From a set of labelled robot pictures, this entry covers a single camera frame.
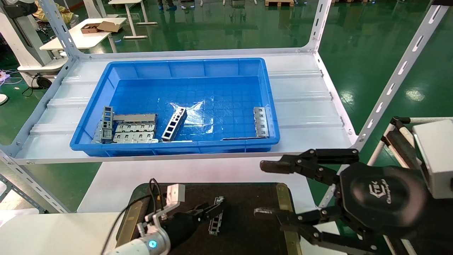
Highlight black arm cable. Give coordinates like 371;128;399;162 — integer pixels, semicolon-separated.
101;178;165;255

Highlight white tube cart frame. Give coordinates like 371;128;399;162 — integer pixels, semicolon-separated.
368;116;453;170

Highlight blue plastic bin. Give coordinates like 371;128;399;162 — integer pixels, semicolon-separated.
69;57;281;157

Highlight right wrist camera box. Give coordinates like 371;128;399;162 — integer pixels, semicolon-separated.
412;119;453;199

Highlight person in yellow clothes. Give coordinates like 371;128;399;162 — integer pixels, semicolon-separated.
33;0;79;26

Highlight white metal shelf rack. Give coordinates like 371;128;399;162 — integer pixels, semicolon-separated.
0;0;453;214

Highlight black foam roll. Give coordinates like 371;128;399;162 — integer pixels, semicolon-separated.
384;128;414;168

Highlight pale floor cables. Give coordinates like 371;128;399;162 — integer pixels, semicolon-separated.
0;69;23;86

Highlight perforated flat metal plate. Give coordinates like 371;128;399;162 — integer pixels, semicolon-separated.
113;132;159;143
115;122;156;133

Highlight silver slotted metal bracket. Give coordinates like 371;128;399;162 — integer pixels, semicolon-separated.
253;106;270;138

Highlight white table with thin legs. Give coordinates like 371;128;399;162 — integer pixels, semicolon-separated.
83;0;159;39

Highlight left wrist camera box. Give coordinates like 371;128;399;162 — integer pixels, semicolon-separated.
143;183;186;231

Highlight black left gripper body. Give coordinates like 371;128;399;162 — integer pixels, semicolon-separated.
165;211;200;245

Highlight ladder shaped metal bracket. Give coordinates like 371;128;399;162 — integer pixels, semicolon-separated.
161;107;187;141

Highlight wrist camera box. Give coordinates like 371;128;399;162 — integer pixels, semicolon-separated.
412;119;453;199
143;183;186;231

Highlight small bent metal piece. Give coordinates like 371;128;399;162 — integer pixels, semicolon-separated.
92;120;104;144

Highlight open cardboard box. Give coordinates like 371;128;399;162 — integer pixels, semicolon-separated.
81;21;121;34

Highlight grey windowed metal bracket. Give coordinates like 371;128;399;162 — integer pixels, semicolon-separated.
101;106;114;143

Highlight long grey metal box part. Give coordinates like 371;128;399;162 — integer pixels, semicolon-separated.
113;113;158;124

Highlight clear plastic film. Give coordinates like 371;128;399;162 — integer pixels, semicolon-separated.
169;101;214;135

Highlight white work table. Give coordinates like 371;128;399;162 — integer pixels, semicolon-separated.
39;17;127;53

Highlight black work mat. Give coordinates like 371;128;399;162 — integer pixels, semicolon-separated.
115;182;301;255

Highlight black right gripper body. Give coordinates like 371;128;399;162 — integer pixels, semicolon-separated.
338;162;430;236

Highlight black floor cable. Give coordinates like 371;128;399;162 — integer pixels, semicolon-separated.
21;73;53;97

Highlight dark metal channel part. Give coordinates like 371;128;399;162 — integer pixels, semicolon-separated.
209;197;225;236

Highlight white machine stand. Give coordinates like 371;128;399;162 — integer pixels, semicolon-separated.
0;0;68;87

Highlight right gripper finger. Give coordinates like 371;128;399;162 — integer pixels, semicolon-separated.
260;148;360;185
254;205;379;254

